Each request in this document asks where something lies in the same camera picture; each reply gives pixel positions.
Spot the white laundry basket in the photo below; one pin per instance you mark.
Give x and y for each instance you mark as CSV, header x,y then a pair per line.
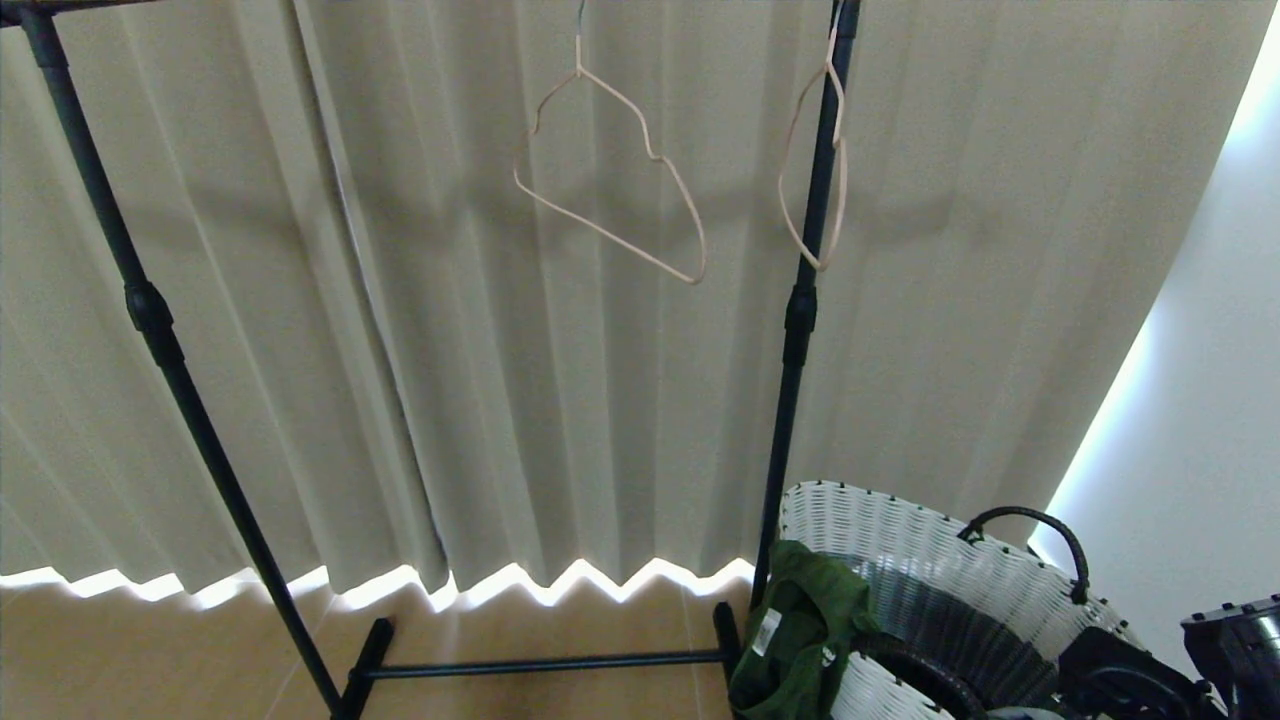
x,y
880,520

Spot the pink clothes hanger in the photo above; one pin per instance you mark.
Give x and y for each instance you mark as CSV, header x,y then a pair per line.
x,y
578,60
829,66

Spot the black clothes rack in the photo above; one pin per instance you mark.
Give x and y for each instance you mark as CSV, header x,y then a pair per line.
x,y
150,310

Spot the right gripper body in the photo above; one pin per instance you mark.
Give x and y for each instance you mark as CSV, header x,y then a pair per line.
x,y
1120,680

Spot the green garment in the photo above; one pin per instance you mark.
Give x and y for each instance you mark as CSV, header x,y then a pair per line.
x,y
810,590

